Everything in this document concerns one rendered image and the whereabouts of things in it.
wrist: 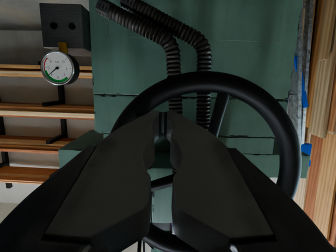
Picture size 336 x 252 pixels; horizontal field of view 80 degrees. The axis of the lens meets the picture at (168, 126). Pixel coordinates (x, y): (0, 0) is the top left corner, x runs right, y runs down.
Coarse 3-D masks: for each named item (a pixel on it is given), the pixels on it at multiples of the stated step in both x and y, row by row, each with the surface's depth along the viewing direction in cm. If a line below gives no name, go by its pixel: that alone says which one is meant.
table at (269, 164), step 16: (80, 144) 51; (96, 144) 52; (64, 160) 48; (160, 160) 42; (256, 160) 48; (272, 160) 48; (304, 160) 48; (160, 176) 39; (272, 176) 49; (304, 176) 49
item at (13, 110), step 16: (0, 64) 242; (16, 64) 241; (0, 112) 248; (16, 112) 247; (32, 112) 246; (48, 112) 244; (64, 112) 244; (80, 112) 248; (0, 128) 307; (64, 128) 300; (0, 144) 266; (16, 144) 268; (32, 144) 269; (48, 144) 267; (64, 144) 267; (0, 176) 280; (16, 176) 282; (32, 176) 283; (48, 176) 284
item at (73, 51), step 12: (48, 12) 38; (60, 12) 38; (72, 12) 38; (84, 12) 40; (48, 24) 39; (60, 24) 39; (72, 24) 38; (84, 24) 40; (48, 36) 39; (60, 36) 39; (72, 36) 39; (84, 36) 40; (48, 48) 41; (72, 48) 40; (84, 48) 40
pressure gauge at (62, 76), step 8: (64, 48) 39; (48, 56) 37; (56, 56) 37; (64, 56) 37; (72, 56) 40; (40, 64) 37; (48, 64) 38; (56, 64) 38; (64, 64) 38; (72, 64) 37; (48, 72) 38; (56, 72) 38; (64, 72) 38; (72, 72) 38; (48, 80) 38; (56, 80) 38; (64, 80) 38; (72, 80) 39
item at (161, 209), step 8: (152, 192) 40; (160, 192) 39; (168, 192) 39; (152, 200) 40; (160, 200) 40; (168, 200) 40; (152, 208) 40; (160, 208) 40; (168, 208) 40; (152, 216) 41; (160, 216) 40; (168, 216) 40
